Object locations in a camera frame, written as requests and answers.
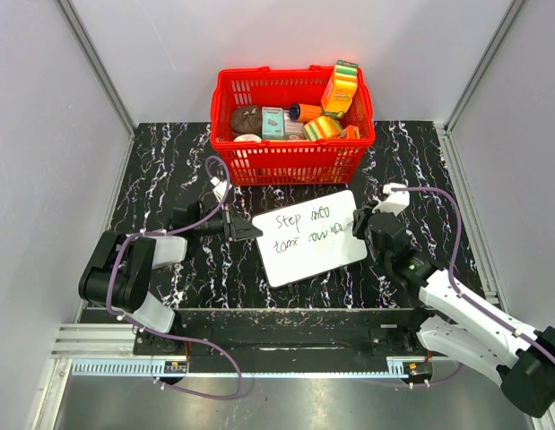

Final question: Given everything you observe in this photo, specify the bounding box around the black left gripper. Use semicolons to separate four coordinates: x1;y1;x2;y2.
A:
194;202;263;243

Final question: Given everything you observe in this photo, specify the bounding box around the small white whiteboard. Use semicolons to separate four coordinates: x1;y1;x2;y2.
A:
252;190;368;288

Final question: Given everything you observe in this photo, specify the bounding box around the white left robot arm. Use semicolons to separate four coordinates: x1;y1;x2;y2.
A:
78;202;263;355

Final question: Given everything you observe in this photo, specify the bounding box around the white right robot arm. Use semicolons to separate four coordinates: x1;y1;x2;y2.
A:
352;203;555;418

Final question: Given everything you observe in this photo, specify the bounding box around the red plastic shopping basket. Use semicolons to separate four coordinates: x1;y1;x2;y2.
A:
210;65;376;185

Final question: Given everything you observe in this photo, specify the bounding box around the orange snack packet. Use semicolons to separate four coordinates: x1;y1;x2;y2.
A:
338;125;360;140

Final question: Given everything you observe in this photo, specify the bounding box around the white round lid container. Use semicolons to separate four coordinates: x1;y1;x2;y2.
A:
234;133;262;142

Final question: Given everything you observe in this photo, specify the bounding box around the yellow green sponge pack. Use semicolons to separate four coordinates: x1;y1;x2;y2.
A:
303;116;343;142

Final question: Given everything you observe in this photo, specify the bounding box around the pink white small box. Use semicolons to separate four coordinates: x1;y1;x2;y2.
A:
283;110;306;140

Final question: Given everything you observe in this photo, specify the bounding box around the brown round bread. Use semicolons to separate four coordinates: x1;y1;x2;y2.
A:
230;105;263;135

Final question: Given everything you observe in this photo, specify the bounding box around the teal white small box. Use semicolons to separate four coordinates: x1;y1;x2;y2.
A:
261;107;284;140

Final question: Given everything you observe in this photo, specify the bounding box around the orange blue cylindrical can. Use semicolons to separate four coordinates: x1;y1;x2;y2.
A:
289;103;323;123

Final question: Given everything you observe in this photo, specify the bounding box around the orange green sponge box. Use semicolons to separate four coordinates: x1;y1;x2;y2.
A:
320;60;358;119

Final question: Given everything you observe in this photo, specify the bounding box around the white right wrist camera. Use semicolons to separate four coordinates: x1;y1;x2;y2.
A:
373;183;410;216

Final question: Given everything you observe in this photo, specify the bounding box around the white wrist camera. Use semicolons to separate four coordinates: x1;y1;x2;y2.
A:
373;183;410;216
210;176;231;202

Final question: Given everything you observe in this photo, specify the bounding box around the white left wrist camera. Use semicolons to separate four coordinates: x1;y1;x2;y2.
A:
210;176;231;202

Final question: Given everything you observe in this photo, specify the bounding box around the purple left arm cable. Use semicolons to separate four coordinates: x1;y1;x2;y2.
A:
105;156;246;400

